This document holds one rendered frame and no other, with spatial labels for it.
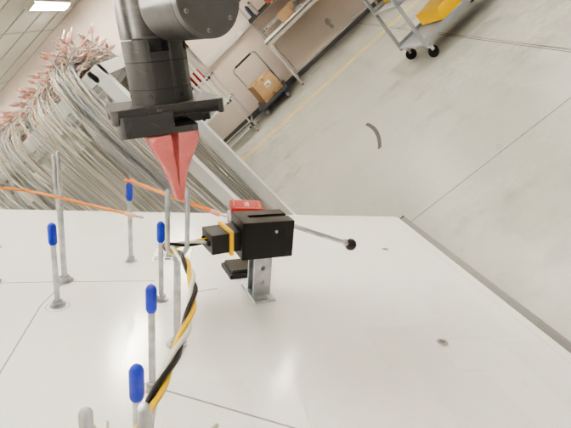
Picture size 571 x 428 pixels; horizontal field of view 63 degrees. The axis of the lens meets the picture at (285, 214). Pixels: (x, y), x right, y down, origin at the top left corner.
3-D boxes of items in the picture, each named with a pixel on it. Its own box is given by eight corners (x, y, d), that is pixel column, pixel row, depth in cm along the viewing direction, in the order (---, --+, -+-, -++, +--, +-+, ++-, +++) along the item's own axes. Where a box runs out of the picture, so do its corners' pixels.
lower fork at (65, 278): (59, 277, 52) (48, 150, 48) (76, 277, 52) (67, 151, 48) (53, 284, 50) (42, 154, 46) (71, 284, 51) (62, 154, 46)
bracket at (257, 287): (275, 301, 50) (279, 258, 49) (254, 304, 49) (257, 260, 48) (261, 283, 54) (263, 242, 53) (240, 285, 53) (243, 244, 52)
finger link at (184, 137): (210, 203, 46) (196, 108, 43) (136, 219, 44) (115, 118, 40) (194, 186, 52) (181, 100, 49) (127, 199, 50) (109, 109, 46)
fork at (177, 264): (186, 337, 42) (187, 185, 38) (190, 347, 41) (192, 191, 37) (163, 340, 42) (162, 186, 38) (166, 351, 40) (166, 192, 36)
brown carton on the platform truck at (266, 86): (276, 87, 802) (262, 71, 790) (284, 85, 750) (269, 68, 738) (259, 103, 801) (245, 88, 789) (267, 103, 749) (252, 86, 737)
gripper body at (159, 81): (226, 117, 44) (216, 34, 42) (114, 133, 41) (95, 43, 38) (208, 109, 50) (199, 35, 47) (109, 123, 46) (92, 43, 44)
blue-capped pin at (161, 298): (169, 301, 48) (169, 223, 46) (155, 304, 48) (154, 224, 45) (166, 295, 50) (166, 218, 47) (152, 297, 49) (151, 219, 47)
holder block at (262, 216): (291, 256, 50) (295, 220, 48) (241, 261, 47) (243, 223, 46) (277, 242, 53) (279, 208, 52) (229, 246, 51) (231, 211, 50)
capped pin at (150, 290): (138, 385, 36) (137, 282, 33) (158, 379, 37) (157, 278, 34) (146, 397, 35) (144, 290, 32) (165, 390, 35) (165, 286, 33)
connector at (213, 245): (254, 248, 48) (255, 229, 48) (210, 256, 46) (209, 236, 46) (243, 238, 51) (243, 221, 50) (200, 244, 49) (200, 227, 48)
